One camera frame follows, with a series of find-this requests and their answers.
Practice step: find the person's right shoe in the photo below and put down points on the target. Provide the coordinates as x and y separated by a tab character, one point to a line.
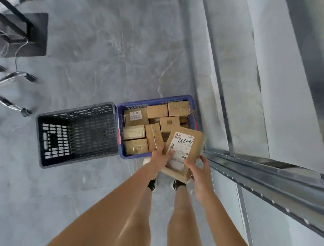
178	183

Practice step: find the pile of small cardboard boxes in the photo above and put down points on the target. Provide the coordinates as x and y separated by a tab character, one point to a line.
154	124

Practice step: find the black metal table frame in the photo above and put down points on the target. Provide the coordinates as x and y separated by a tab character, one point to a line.
22	30

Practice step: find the person's leg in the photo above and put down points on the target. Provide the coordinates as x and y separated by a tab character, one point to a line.
138	220
184	218

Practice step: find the dark grey plastic basket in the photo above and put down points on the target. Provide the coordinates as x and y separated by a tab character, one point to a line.
76	134

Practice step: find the person's right forearm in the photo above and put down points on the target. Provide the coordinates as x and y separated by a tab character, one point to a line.
222	223

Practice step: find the person's right leg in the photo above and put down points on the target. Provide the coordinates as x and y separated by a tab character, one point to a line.
184	218

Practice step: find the person's right thumb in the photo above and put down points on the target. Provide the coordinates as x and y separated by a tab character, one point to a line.
188	165

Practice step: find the labelled cardboard parcel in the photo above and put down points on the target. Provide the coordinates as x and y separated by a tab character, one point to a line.
188	142

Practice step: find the chrome chair base with casters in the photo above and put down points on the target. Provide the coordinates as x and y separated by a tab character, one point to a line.
17	76

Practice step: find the person's left leg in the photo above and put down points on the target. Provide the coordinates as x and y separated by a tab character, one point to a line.
138	220

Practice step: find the person's right hand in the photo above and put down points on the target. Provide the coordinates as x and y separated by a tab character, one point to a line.
201	182

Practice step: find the person's shoe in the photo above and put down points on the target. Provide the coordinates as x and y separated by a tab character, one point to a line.
151	185
178	183

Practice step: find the person's left forearm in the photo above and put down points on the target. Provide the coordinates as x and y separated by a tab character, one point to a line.
111	207

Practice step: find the person's left hand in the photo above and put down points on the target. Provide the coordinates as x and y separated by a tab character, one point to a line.
158	162

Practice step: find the blue plastic basket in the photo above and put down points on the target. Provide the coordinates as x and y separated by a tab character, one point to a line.
121	149

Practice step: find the person's left shoe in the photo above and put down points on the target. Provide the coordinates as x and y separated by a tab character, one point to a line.
151	185

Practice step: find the grey metal shelf rack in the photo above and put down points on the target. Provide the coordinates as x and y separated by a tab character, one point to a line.
265	167

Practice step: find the person's left thumb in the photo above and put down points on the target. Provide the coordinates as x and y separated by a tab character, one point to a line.
169	154

